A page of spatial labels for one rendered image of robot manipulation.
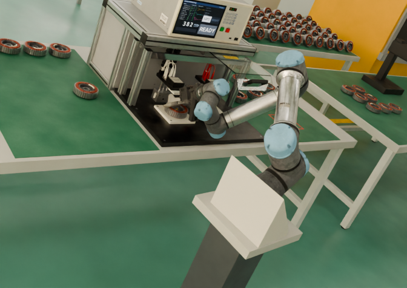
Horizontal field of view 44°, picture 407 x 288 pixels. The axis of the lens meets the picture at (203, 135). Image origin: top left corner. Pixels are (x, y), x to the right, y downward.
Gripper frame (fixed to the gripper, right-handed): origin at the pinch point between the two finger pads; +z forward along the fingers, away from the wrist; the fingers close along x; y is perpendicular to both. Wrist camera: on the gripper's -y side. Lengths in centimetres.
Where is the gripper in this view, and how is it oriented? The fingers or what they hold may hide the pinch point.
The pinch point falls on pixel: (175, 108)
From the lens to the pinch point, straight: 242.3
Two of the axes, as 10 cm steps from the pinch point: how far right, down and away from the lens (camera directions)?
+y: -1.2, -9.9, 1.1
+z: -6.3, 1.6, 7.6
